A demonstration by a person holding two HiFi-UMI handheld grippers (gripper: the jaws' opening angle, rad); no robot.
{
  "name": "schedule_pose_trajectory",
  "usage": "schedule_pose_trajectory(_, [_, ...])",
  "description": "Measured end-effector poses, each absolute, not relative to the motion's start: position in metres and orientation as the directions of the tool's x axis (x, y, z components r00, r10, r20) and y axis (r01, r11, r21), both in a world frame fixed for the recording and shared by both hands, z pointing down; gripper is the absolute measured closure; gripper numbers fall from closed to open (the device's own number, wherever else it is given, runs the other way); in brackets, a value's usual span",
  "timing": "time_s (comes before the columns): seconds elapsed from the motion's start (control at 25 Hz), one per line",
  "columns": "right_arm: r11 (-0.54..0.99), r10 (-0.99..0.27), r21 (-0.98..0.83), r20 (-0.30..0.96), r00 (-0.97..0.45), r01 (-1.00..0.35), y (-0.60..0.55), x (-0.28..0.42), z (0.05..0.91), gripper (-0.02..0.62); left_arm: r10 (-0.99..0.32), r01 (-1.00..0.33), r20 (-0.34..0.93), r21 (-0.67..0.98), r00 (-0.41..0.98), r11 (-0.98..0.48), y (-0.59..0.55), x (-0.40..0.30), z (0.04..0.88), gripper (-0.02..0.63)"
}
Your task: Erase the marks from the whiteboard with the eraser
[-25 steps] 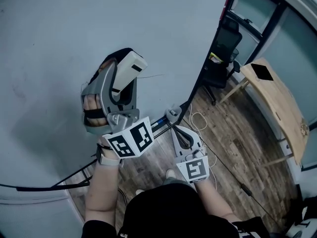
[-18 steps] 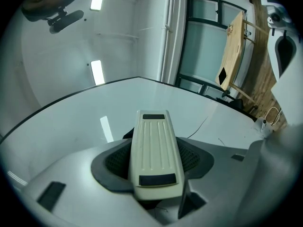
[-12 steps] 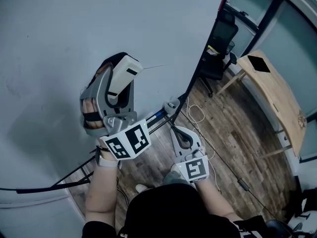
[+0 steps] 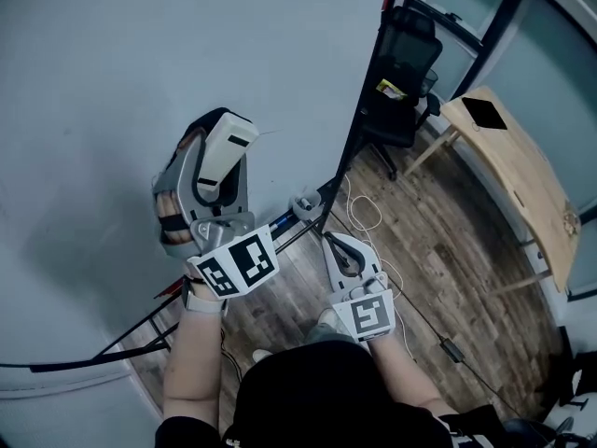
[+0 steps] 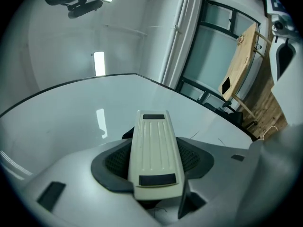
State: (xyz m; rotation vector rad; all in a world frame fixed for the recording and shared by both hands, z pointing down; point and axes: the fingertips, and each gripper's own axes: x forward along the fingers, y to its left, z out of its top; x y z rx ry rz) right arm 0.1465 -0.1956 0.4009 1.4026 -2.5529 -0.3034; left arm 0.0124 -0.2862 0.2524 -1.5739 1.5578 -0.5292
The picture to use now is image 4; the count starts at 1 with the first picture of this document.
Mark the person's left hand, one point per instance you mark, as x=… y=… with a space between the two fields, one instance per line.
x=170 y=208

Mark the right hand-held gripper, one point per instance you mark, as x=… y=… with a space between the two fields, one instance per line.
x=368 y=315

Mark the blue and white marker pen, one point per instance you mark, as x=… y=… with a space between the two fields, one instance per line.
x=282 y=223

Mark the black tablet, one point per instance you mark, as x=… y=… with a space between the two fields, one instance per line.
x=485 y=112

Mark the person's right shoe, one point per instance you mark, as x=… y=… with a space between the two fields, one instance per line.
x=329 y=319

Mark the white round pen holder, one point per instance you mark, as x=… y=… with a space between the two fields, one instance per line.
x=305 y=203

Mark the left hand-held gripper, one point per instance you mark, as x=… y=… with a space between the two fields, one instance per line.
x=242 y=264

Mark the white wristwatch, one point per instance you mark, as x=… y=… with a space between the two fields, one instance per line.
x=200 y=303

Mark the yellow packet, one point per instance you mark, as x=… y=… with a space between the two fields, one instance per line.
x=392 y=89

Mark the person's right forearm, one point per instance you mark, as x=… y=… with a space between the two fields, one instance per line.
x=401 y=376

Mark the large white whiteboard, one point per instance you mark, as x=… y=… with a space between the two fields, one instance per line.
x=140 y=40

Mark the black mesh office chair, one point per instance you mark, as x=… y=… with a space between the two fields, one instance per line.
x=396 y=119

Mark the person's left forearm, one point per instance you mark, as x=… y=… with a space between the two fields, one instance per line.
x=191 y=367

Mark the black power adapter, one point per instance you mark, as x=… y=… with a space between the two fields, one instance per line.
x=452 y=350

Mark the person's black shirt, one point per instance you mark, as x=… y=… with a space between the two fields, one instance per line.
x=317 y=399

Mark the person's left shoe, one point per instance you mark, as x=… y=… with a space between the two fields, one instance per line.
x=262 y=355

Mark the person's shoe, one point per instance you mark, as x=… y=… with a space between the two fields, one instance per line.
x=262 y=355
x=329 y=319

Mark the white whiteboard eraser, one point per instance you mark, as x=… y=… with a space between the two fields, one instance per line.
x=228 y=147

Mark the light wooden table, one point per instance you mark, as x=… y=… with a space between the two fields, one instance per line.
x=513 y=166

